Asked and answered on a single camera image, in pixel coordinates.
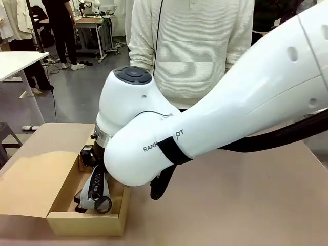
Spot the bystander in black clothes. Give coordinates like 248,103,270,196
43,0,86,71

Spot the grey stool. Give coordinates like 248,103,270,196
0,121,23,169

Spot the black stapler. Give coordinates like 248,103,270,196
73,195,88,214

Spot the background white robot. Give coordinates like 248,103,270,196
78,0,102,9

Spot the black lanyard cord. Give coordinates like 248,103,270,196
153,0,165,75

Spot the black velcro arm strap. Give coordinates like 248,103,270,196
157,136,193,165

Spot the white table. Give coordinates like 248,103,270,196
0,51,50,124

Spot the black arm cable sleeve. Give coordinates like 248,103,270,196
149,109,328,201

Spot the person in cream sweater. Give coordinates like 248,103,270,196
127,0,256,110

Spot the black pole stand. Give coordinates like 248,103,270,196
26,0,46,54

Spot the bystander in white coat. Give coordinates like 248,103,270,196
0,0,55,94

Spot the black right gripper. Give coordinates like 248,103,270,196
78,142,106,172

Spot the background metal desk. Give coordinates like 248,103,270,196
73,17,110,64

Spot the open empty-flap cardboard box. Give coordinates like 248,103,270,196
0,150,132,237

